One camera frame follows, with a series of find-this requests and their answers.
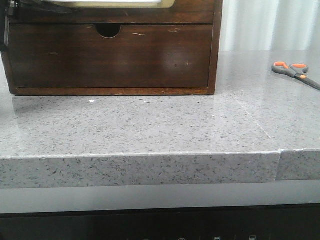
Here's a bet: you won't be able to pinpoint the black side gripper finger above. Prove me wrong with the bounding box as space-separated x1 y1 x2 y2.
0 0 72 52

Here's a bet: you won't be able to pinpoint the grey orange scissors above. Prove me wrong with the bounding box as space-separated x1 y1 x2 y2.
271 61 320 91

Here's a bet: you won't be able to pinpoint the dark wooden organizer cabinet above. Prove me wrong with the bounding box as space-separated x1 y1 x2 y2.
0 0 223 96

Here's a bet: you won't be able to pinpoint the white curtain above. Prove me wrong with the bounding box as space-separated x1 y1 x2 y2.
220 0 320 52

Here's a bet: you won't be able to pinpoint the black appliance below counter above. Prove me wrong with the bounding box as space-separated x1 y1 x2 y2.
0 204 320 240

